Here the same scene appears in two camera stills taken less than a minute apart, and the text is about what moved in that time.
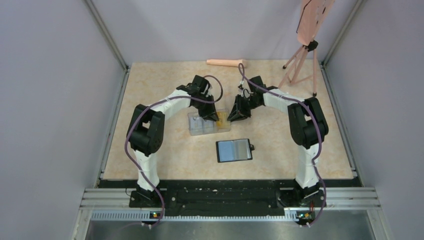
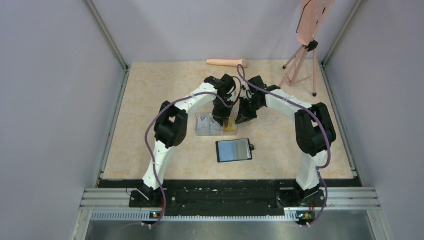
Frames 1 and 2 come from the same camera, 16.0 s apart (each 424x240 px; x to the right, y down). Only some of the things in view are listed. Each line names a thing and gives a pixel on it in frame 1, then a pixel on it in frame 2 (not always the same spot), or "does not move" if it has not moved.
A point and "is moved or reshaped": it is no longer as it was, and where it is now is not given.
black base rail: (228, 197) does not move
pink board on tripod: (313, 13) does not move
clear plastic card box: (198, 126) is moved or reshaped
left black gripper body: (204, 108) -> (220, 110)
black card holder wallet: (234, 150) does not move
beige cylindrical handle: (228, 62) does not move
